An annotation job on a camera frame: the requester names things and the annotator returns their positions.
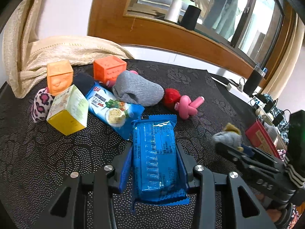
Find black thermos bottle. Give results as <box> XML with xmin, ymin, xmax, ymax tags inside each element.
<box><xmin>243</xmin><ymin>66</ymin><xmax>265</xmax><ymax>97</ymax></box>

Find beige curtain right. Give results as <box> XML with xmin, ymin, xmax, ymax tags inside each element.
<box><xmin>262</xmin><ymin>14</ymin><xmax>304</xmax><ymax>99</ymax></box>

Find white thread spool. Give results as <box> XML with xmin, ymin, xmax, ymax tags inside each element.
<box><xmin>164</xmin><ymin>0</ymin><xmax>183</xmax><ymax>23</ymax></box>

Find dark orange toy cube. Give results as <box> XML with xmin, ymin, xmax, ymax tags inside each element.
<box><xmin>93</xmin><ymin>56</ymin><xmax>127</xmax><ymax>84</ymax></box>

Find beige lace cloth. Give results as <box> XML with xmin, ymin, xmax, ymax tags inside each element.
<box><xmin>2</xmin><ymin>0</ymin><xmax>133</xmax><ymax>99</ymax></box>

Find black charger adapter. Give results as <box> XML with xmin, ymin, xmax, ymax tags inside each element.
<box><xmin>263</xmin><ymin>100</ymin><xmax>275</xmax><ymax>113</ymax></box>
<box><xmin>272</xmin><ymin>113</ymin><xmax>284</xmax><ymax>127</ymax></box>

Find dark navy sock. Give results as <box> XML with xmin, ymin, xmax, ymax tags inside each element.
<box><xmin>73</xmin><ymin>72</ymin><xmax>95</xmax><ymax>96</ymax></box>

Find blue biscuit packet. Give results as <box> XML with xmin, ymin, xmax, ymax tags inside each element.
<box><xmin>132</xmin><ymin>114</ymin><xmax>190</xmax><ymax>206</ymax></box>

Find pink leopard sock on table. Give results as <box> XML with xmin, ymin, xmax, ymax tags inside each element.
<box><xmin>31</xmin><ymin>87</ymin><xmax>54</xmax><ymax>123</ymax></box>

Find grey yellow small sock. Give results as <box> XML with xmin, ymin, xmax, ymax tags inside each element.
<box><xmin>211</xmin><ymin>123</ymin><xmax>243</xmax><ymax>152</ymax></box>

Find black charger adapter left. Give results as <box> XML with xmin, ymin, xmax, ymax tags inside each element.
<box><xmin>263</xmin><ymin>100</ymin><xmax>275</xmax><ymax>113</ymax></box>

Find wooden window frame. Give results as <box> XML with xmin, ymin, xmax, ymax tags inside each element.
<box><xmin>88</xmin><ymin>0</ymin><xmax>296</xmax><ymax>85</ymax></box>

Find red storage box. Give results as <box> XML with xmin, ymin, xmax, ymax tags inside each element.
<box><xmin>245</xmin><ymin>120</ymin><xmax>281</xmax><ymax>159</ymax></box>

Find black patterned table mat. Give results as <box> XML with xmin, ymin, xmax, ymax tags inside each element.
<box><xmin>1</xmin><ymin>60</ymin><xmax>255</xmax><ymax>228</ymax></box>

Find light orange toy cube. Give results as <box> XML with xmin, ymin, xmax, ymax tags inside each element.
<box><xmin>47</xmin><ymin>60</ymin><xmax>73</xmax><ymax>96</ymax></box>

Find white power strip near window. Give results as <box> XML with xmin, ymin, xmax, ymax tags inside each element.
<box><xmin>226</xmin><ymin>83</ymin><xmax>243</xmax><ymax>93</ymax></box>

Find long white power strip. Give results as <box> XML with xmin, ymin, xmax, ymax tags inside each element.
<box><xmin>255</xmin><ymin>107</ymin><xmax>274</xmax><ymax>126</ymax></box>

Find red pompom ball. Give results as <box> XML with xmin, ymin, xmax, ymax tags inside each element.
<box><xmin>162</xmin><ymin>88</ymin><xmax>181</xmax><ymax>110</ymax></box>

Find plaid blue shirt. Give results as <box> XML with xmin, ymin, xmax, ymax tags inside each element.
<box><xmin>263</xmin><ymin>94</ymin><xmax>290</xmax><ymax>144</ymax></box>

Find small blue spool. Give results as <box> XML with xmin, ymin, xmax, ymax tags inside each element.
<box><xmin>263</xmin><ymin>67</ymin><xmax>268</xmax><ymax>76</ymax></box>

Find pink rubber knot toy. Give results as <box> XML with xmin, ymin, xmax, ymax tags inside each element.
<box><xmin>174</xmin><ymin>95</ymin><xmax>205</xmax><ymax>120</ymax></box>

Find yellow green tea box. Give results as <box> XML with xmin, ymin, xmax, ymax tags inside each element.
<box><xmin>47</xmin><ymin>85</ymin><xmax>88</xmax><ymax>135</ymax></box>

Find blue noodle snack packet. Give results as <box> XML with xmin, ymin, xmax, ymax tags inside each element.
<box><xmin>86</xmin><ymin>82</ymin><xmax>144</xmax><ymax>140</ymax></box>

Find black charger adapter right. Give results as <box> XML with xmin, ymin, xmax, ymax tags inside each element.
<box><xmin>272</xmin><ymin>113</ymin><xmax>284</xmax><ymax>127</ymax></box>

